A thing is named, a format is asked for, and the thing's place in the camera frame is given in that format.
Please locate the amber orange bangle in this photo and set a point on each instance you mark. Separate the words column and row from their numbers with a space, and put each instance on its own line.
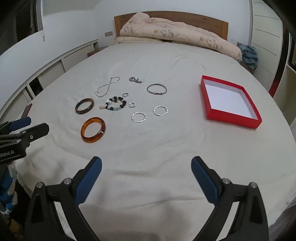
column 93, row 130

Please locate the twisted silver hoop earring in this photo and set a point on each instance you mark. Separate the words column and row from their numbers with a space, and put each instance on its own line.
column 160, row 110

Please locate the red shallow box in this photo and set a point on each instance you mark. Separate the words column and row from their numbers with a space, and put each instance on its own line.
column 227, row 102

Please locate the dark brown bangle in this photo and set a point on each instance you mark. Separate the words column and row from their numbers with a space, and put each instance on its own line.
column 84, row 106

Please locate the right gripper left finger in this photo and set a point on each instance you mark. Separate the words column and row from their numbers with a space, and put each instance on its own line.
column 70, row 193

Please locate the wooden nightstand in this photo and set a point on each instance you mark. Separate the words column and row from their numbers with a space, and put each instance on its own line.
column 248, row 66

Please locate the blue crumpled cloth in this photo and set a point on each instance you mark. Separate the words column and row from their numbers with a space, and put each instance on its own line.
column 249, row 56

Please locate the white wardrobe shelving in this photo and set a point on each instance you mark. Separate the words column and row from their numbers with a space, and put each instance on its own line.
column 274, row 46

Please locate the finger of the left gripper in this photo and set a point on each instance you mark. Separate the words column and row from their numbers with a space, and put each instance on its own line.
column 24, row 138
column 11, row 126

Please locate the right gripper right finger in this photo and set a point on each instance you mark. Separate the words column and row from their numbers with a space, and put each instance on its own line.
column 222, row 193

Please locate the thin silver bangle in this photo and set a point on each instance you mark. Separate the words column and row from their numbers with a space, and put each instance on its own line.
column 157, row 89

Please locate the beige floral duvet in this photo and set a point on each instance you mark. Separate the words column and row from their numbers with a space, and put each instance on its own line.
column 142, row 25

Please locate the white low cabinet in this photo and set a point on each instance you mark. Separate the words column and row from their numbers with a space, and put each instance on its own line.
column 43, row 78

